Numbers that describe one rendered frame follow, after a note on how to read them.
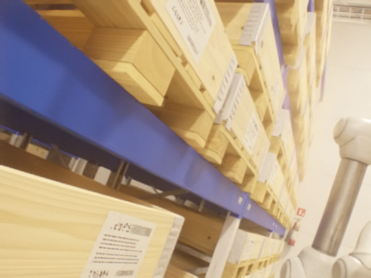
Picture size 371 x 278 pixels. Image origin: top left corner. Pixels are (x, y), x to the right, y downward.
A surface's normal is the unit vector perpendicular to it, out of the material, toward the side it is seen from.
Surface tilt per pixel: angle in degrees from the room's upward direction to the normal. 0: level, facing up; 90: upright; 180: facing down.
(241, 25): 90
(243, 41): 90
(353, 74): 90
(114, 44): 90
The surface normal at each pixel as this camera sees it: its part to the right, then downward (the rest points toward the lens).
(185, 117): -0.34, -0.33
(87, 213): 0.87, 0.23
